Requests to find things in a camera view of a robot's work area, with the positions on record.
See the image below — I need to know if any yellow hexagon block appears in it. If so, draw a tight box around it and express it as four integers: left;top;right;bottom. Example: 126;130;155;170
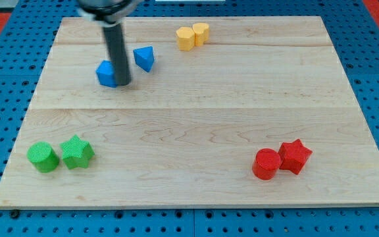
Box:
176;27;195;51

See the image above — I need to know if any yellow heart block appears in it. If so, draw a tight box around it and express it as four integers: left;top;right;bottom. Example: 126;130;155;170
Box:
192;22;210;46

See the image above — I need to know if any wooden board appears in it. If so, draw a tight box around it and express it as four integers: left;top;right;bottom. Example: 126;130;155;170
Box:
0;16;379;210

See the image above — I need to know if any green star block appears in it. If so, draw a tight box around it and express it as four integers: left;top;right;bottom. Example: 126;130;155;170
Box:
60;135;95;169

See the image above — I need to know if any blue triangle block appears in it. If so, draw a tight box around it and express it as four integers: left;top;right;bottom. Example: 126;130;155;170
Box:
133;46;155;72

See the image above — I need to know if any blue cube block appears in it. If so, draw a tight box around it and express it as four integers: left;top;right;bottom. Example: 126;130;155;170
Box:
95;60;118;88

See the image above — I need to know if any red cylinder block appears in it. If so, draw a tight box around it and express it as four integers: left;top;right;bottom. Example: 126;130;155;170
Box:
252;148;282;180

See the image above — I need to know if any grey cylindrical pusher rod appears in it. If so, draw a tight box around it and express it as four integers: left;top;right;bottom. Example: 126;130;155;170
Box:
103;22;132;86

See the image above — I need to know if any red star block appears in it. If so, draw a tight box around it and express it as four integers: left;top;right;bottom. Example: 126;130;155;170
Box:
278;139;313;174

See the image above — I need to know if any green cylinder block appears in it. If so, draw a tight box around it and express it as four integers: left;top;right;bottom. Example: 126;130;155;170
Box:
26;142;60;173

